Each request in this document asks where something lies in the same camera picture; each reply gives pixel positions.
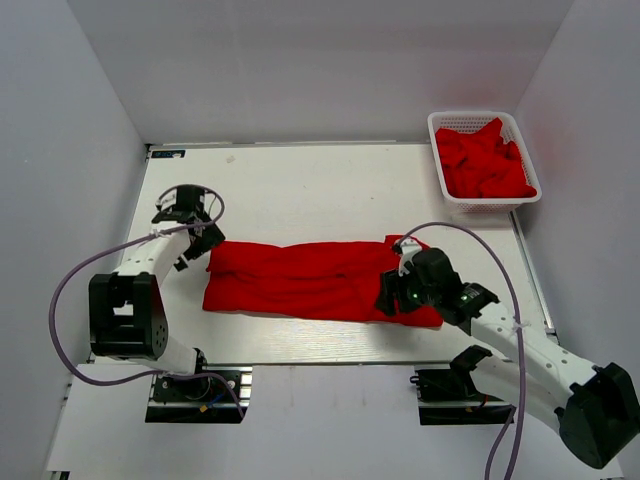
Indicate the red shirts pile in basket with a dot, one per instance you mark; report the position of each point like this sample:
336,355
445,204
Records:
482,165

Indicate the white plastic basket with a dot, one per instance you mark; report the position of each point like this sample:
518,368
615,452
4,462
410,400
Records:
470,122

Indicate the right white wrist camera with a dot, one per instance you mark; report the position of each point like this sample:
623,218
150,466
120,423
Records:
407,246

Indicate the red t shirt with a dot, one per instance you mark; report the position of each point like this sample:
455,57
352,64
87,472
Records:
326,281

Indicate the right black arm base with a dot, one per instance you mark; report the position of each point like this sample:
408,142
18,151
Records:
442,402

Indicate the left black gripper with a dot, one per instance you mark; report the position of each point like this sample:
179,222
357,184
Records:
212,237

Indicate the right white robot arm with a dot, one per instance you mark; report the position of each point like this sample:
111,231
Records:
593,409

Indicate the blue table label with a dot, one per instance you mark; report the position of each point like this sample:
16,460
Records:
168,154

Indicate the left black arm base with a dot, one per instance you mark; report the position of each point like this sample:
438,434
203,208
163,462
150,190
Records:
201,401

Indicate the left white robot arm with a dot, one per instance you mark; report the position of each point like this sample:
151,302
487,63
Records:
127,318

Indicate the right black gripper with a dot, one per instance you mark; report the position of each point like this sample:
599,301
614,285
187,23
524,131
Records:
390,283

